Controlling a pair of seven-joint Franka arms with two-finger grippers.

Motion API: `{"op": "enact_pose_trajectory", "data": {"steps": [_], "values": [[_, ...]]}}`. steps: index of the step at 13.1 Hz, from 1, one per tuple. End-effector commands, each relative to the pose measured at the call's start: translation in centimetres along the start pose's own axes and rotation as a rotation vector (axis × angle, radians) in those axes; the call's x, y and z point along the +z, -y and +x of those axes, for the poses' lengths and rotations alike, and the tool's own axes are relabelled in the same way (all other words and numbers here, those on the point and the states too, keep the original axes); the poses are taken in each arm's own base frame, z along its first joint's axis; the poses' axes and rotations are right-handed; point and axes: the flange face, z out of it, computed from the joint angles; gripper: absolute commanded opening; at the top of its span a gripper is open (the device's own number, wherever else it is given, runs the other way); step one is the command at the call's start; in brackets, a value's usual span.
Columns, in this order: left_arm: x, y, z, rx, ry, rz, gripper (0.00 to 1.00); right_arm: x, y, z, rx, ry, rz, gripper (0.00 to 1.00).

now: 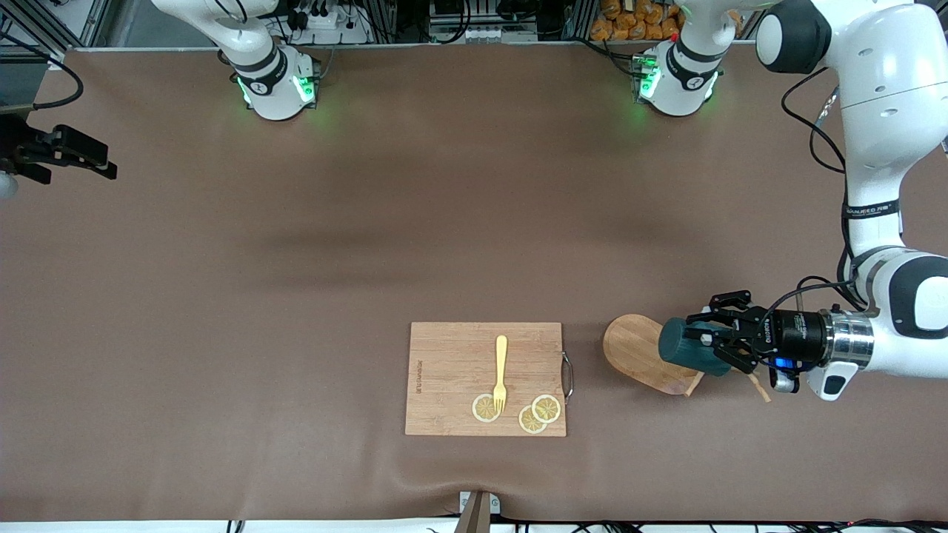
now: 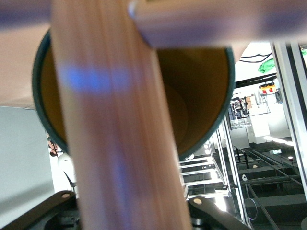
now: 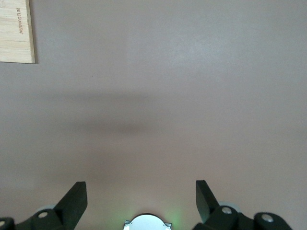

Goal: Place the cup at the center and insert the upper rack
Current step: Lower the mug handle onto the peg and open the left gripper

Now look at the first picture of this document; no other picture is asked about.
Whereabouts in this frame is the teal mug yellow inside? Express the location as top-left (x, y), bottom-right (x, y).
top-left (658, 317), bottom-right (734, 377)

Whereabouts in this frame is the wooden mug tree rack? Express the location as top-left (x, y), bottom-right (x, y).
top-left (602, 314), bottom-right (772, 404)

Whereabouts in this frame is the brown table mat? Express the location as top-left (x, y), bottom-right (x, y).
top-left (0, 43), bottom-right (948, 523)

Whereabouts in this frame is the yellow plastic fork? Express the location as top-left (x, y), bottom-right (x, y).
top-left (493, 335), bottom-right (510, 413)

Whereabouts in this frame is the white power strip with plugs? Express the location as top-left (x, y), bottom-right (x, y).
top-left (285, 0), bottom-right (373, 45)

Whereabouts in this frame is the bamboo cutting board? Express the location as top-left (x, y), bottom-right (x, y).
top-left (404, 321), bottom-right (567, 438)

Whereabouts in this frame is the pile of orange snacks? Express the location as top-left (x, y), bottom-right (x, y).
top-left (590, 0), bottom-right (686, 42)

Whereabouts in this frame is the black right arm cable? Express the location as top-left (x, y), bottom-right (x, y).
top-left (0, 30), bottom-right (84, 110)

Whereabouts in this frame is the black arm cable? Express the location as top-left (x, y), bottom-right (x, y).
top-left (0, 30), bottom-right (84, 110)
top-left (770, 67), bottom-right (867, 315)

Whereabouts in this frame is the aluminium frame post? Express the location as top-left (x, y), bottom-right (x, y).
top-left (0, 0), bottom-right (112, 53)

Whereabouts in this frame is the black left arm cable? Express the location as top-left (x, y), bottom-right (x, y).
top-left (770, 67), bottom-right (867, 315)

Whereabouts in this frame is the metal table edge bracket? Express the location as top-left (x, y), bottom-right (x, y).
top-left (458, 490), bottom-right (501, 533)

